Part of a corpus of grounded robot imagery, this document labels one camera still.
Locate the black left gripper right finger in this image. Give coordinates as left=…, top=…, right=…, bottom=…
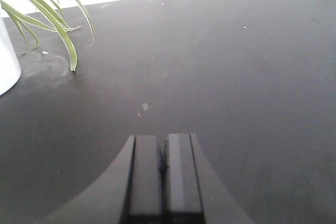
left=164, top=134, right=253, bottom=223

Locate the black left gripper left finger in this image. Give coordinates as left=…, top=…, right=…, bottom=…
left=37, top=135, right=162, bottom=223

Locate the white plant pot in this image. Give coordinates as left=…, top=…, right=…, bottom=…
left=0, top=17, right=22, bottom=95

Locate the green spider plant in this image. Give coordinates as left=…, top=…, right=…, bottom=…
left=1, top=0, right=95, bottom=72

